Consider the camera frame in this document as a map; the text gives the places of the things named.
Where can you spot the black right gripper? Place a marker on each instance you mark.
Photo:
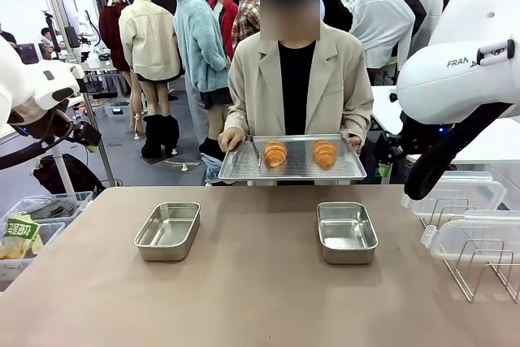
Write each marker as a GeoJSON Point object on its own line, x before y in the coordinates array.
{"type": "Point", "coordinates": [392, 148]}

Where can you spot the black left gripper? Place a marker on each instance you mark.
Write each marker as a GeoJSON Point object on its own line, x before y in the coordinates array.
{"type": "Point", "coordinates": [87, 133]}

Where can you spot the golden croissant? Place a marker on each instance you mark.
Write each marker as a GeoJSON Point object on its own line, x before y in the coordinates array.
{"type": "Point", "coordinates": [275, 154]}
{"type": "Point", "coordinates": [324, 154]}

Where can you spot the rectangular steel container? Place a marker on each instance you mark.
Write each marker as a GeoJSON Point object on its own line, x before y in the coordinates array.
{"type": "Point", "coordinates": [345, 237]}
{"type": "Point", "coordinates": [166, 233]}

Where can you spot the perforated metal baking tray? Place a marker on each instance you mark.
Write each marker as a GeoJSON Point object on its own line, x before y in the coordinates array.
{"type": "Point", "coordinates": [296, 160]}

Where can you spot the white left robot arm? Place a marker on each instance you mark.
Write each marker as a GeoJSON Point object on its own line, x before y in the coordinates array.
{"type": "Point", "coordinates": [24, 83]}

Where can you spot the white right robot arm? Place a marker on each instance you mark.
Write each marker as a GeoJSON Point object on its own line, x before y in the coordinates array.
{"type": "Point", "coordinates": [455, 79]}

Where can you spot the person's left forearm beige sleeve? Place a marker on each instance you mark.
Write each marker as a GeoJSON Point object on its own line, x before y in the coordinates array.
{"type": "Point", "coordinates": [357, 121]}

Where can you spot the person's right forearm beige sleeve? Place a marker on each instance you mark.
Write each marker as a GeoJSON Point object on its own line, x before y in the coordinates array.
{"type": "Point", "coordinates": [237, 121]}

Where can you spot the person's left hand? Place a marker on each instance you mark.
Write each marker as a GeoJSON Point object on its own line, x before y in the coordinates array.
{"type": "Point", "coordinates": [353, 141]}

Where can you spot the person's right hand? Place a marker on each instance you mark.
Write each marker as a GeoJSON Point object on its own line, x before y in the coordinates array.
{"type": "Point", "coordinates": [230, 140]}

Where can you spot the black bag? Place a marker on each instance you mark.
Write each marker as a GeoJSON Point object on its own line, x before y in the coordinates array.
{"type": "Point", "coordinates": [69, 172]}

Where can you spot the slanted metal pole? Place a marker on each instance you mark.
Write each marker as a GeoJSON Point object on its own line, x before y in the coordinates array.
{"type": "Point", "coordinates": [87, 103]}

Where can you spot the clear storage crate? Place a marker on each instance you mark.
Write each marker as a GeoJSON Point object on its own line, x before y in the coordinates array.
{"type": "Point", "coordinates": [118, 109]}

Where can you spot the clear plastic bin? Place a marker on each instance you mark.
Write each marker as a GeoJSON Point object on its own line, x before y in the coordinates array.
{"type": "Point", "coordinates": [48, 233]}
{"type": "Point", "coordinates": [77, 198]}

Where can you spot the dark grey bagged items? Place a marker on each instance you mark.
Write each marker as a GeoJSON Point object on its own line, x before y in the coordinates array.
{"type": "Point", "coordinates": [53, 209]}

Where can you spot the background workbench with equipment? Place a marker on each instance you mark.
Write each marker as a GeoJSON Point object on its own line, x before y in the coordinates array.
{"type": "Point", "coordinates": [101, 66]}

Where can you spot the person in beige jacket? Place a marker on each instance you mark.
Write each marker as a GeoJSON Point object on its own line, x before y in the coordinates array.
{"type": "Point", "coordinates": [333, 79]}

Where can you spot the green and yellow snack bag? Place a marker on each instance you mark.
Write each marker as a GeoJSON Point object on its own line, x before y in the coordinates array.
{"type": "Point", "coordinates": [20, 231]}

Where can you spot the seated person in background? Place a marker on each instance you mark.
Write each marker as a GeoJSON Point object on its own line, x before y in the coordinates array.
{"type": "Point", "coordinates": [48, 36]}

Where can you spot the crumpled blue jeans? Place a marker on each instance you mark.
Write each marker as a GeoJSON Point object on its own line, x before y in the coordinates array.
{"type": "Point", "coordinates": [211, 170]}

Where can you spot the mannequin in dark red top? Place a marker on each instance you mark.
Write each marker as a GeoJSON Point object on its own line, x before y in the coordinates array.
{"type": "Point", "coordinates": [109, 26]}

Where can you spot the mannequin in cream jacket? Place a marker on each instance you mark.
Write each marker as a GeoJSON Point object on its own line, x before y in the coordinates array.
{"type": "Point", "coordinates": [150, 38]}

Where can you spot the person in black shirt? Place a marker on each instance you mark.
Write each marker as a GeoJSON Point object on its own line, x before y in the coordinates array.
{"type": "Point", "coordinates": [7, 38]}

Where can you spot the mannequin in light blue fleece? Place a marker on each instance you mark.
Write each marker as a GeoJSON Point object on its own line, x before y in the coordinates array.
{"type": "Point", "coordinates": [199, 46]}

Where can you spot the mannequin in white shirt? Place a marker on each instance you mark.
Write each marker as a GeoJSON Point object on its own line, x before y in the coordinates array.
{"type": "Point", "coordinates": [382, 18]}

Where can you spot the mannequin in red jacket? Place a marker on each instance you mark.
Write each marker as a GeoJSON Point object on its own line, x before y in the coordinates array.
{"type": "Point", "coordinates": [229, 18]}

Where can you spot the mannequin in plaid shirt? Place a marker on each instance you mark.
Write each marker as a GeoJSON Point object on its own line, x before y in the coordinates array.
{"type": "Point", "coordinates": [245, 18]}

